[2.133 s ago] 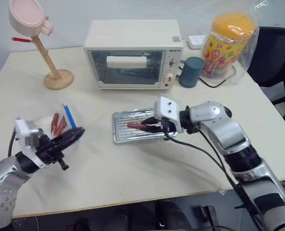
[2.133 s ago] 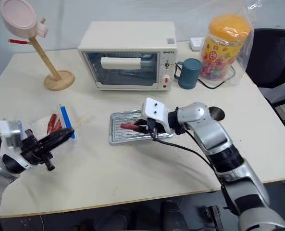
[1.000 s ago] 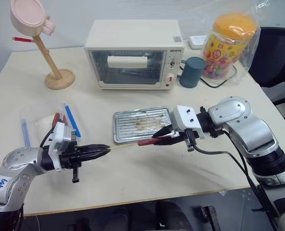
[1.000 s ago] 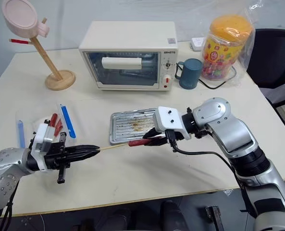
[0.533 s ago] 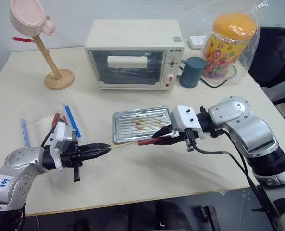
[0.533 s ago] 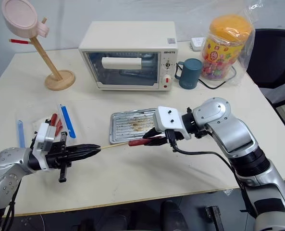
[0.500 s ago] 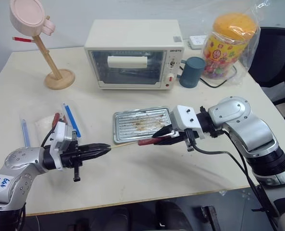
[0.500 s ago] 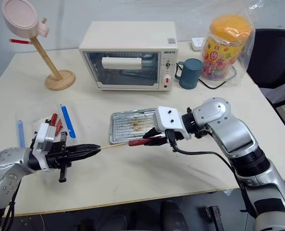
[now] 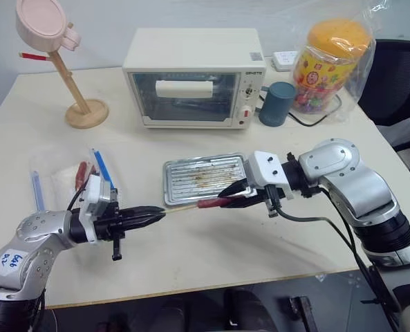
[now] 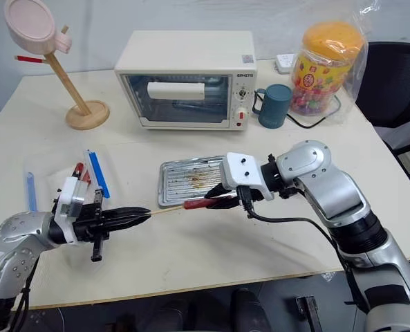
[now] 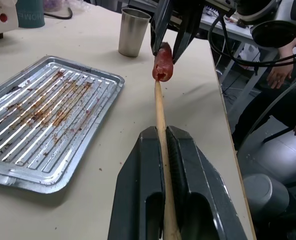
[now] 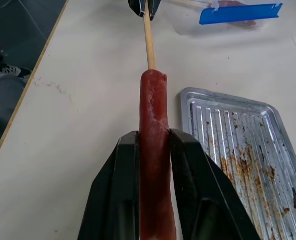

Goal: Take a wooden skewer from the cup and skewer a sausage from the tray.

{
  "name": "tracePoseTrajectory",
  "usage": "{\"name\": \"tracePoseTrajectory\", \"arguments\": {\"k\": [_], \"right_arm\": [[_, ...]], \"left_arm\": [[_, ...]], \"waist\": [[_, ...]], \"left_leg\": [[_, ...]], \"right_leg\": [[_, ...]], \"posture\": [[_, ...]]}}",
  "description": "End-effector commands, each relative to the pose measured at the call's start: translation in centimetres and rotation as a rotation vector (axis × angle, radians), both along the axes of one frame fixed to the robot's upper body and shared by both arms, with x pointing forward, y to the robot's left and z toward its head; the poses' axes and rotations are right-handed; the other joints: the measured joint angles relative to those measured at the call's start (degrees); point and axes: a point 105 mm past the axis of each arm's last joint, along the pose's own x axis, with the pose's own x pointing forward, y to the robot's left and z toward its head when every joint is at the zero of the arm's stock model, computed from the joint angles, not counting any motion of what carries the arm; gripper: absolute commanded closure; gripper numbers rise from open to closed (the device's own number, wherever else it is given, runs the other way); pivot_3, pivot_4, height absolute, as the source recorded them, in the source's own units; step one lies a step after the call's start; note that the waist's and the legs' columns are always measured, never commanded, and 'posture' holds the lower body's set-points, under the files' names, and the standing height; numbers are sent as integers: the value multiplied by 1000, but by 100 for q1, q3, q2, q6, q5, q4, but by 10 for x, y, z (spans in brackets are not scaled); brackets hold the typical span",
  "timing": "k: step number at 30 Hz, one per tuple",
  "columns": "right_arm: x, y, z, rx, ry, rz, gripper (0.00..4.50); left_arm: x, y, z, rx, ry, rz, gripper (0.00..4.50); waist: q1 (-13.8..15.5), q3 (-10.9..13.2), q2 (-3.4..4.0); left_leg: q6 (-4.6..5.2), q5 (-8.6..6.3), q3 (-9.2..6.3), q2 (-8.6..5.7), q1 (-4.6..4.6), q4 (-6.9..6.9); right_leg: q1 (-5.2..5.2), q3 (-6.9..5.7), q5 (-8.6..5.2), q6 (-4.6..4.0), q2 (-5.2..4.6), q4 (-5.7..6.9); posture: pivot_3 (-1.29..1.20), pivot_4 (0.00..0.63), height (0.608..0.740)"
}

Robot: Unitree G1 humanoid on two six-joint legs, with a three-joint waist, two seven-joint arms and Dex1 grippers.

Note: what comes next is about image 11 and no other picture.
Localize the teal container with white letters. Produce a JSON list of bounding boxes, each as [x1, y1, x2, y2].
[[15, 0, 46, 29]]

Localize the red sausage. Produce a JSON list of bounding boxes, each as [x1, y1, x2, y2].
[[151, 41, 175, 82]]

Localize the white background table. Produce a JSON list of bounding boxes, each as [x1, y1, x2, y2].
[[200, 4, 271, 111]]

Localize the grey curved tube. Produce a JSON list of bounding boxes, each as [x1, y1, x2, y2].
[[236, 73, 296, 154]]

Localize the thin black cable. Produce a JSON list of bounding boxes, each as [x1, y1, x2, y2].
[[43, 6, 73, 21]]

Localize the wooden skewer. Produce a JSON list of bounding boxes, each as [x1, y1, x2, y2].
[[154, 79, 182, 240]]

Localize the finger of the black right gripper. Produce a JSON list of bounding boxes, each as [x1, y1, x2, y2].
[[172, 0, 204, 65], [150, 0, 175, 57]]

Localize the stainless steel cup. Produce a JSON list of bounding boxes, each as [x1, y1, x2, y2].
[[117, 7, 152, 58]]

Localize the stained metal baking tray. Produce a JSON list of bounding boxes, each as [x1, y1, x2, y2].
[[0, 55, 126, 195]]

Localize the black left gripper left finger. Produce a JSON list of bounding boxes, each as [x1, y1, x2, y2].
[[107, 125, 166, 240]]

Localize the silver robot body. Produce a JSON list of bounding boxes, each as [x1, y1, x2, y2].
[[237, 136, 296, 186]]

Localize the person's black trousers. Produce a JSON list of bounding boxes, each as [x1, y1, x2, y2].
[[231, 84, 296, 151]]

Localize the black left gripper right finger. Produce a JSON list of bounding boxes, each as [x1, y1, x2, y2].
[[167, 125, 249, 240]]

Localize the grey round robot joint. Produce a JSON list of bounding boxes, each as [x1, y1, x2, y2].
[[242, 173, 290, 224]]

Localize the white appliance with red button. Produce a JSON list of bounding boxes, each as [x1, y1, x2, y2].
[[0, 0, 19, 39]]

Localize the purple plastic bag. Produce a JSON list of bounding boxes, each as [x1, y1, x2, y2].
[[42, 0, 72, 11]]

